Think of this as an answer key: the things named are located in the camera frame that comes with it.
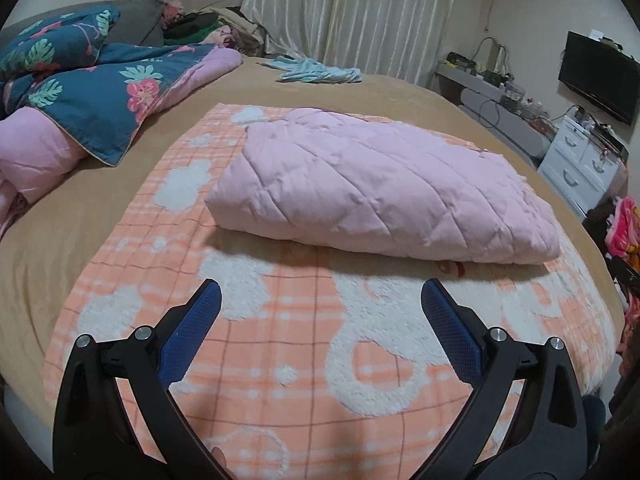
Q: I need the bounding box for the white striped curtain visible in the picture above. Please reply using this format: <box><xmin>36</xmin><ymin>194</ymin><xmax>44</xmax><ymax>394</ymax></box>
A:
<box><xmin>241</xmin><ymin>0</ymin><xmax>454</xmax><ymax>86</ymax></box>

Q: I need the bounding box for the orange white plaid blanket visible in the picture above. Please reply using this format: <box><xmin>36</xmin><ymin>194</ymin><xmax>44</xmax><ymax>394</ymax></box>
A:
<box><xmin>43</xmin><ymin>104</ymin><xmax>617</xmax><ymax>479</ymax></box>

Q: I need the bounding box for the pink quilted jacket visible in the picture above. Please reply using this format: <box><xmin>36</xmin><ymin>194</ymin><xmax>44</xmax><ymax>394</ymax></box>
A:
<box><xmin>206</xmin><ymin>108</ymin><xmax>561</xmax><ymax>264</ymax></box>

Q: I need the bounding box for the red pink patterned cloth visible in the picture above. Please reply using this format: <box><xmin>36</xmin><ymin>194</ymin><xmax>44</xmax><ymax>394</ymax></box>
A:
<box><xmin>605</xmin><ymin>196</ymin><xmax>639</xmax><ymax>354</ymax></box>

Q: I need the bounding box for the white drawer cabinet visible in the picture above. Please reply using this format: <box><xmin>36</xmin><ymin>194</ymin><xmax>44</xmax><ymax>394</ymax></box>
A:
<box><xmin>537</xmin><ymin>116</ymin><xmax>628</xmax><ymax>220</ymax></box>

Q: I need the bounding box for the grey white desk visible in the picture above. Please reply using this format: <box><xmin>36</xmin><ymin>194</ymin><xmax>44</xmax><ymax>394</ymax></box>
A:
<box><xmin>431</xmin><ymin>52</ymin><xmax>551</xmax><ymax>169</ymax></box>

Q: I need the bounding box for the grey pillow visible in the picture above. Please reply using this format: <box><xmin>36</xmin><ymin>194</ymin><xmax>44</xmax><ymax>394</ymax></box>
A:
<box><xmin>0</xmin><ymin>0</ymin><xmax>165</xmax><ymax>48</ymax></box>

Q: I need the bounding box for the blue floral pink quilt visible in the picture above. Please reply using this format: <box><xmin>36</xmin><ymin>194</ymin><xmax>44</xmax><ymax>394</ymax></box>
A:
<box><xmin>1</xmin><ymin>44</ymin><xmax>242</xmax><ymax>230</ymax></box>

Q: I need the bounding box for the light blue garment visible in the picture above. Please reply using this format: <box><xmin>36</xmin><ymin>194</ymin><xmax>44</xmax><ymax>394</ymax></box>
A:
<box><xmin>262</xmin><ymin>56</ymin><xmax>362</xmax><ymax>84</ymax></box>

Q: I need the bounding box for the tan bed sheet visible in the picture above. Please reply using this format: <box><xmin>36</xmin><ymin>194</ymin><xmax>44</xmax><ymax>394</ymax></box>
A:
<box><xmin>1</xmin><ymin>58</ymin><xmax>624</xmax><ymax>427</ymax></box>

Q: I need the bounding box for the blue floral pillow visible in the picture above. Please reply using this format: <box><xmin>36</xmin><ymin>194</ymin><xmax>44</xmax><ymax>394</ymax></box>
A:
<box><xmin>1</xmin><ymin>6</ymin><xmax>120</xmax><ymax>82</ymax></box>

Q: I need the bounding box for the black flat television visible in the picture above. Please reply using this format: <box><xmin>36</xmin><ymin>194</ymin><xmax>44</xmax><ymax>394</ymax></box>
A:
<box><xmin>559</xmin><ymin>32</ymin><xmax>639</xmax><ymax>126</ymax></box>

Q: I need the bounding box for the pile of dark clothes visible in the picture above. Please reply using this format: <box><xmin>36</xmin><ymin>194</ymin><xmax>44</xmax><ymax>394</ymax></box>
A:
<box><xmin>160</xmin><ymin>0</ymin><xmax>266</xmax><ymax>58</ymax></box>

